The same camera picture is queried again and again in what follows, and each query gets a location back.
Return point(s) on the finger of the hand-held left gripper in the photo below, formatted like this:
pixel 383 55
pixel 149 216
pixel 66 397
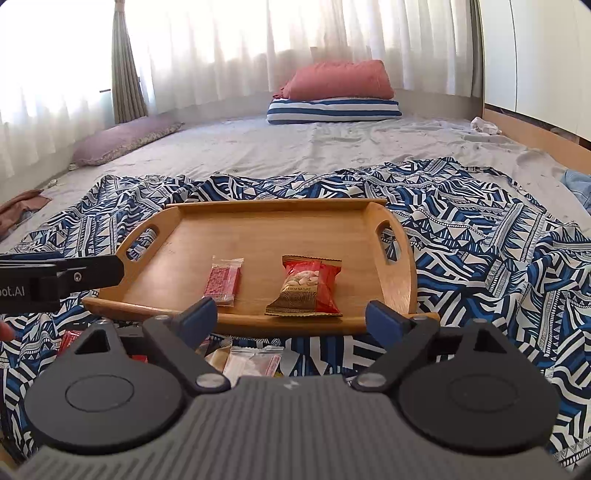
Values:
pixel 27 256
pixel 92 272

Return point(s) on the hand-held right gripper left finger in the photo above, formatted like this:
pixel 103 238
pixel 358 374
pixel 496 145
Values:
pixel 201 316

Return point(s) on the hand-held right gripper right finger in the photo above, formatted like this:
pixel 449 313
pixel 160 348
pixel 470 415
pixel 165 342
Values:
pixel 381 318

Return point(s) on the red patterned clear snack packet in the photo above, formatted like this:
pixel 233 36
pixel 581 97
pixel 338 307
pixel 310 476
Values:
pixel 224 281
pixel 251 362

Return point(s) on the beige white snack packet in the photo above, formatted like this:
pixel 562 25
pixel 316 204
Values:
pixel 217 355

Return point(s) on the plain red snack packet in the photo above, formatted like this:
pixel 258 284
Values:
pixel 69 341

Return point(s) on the red nut snack packet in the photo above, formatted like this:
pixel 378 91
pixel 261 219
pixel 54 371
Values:
pixel 309 277

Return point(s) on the wooden tray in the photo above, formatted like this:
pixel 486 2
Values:
pixel 258 240

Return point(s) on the person's left hand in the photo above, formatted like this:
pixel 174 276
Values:
pixel 5 330

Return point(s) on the brown cloth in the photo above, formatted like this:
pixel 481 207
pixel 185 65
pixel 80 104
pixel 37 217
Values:
pixel 18 207

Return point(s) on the blue patterned blanket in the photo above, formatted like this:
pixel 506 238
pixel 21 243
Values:
pixel 485 258

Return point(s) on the purple pillow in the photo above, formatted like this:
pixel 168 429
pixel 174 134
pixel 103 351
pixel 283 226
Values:
pixel 120 141

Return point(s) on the olive curtain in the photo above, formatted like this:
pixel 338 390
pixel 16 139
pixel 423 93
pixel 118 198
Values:
pixel 475 46
pixel 127 69

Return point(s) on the blue white striped pillow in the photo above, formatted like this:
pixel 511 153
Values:
pixel 332 110

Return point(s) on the white crumpled cloth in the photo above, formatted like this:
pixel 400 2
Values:
pixel 485 125

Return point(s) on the light blue cloth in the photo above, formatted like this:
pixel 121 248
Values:
pixel 577 189

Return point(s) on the red pillow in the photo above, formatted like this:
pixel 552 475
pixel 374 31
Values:
pixel 337 81

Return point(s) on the sheer white curtain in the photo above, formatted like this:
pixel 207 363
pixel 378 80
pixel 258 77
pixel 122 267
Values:
pixel 231 46

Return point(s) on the white wardrobe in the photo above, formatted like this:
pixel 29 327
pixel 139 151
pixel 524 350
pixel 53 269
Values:
pixel 531 55

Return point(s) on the wooden bed frame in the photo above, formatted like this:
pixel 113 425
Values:
pixel 531 134

